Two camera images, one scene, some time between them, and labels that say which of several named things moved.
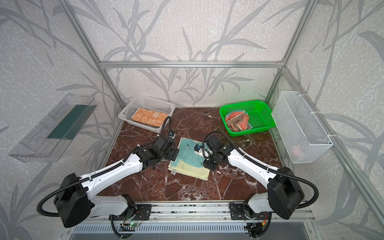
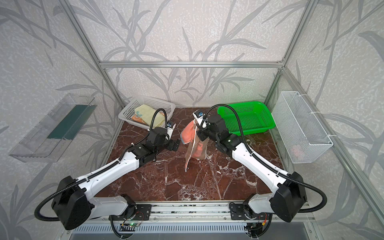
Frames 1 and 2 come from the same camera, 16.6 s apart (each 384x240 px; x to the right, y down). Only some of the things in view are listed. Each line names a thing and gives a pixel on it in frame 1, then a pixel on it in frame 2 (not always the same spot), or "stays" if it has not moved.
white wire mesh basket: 303,137 stays
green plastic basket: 260,117 stays
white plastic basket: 149,112 stays
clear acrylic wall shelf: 49,140 stays
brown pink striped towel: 238,121 -> 196,147
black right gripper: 206,162 -> 202,135
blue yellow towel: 188,162 -> 147,112
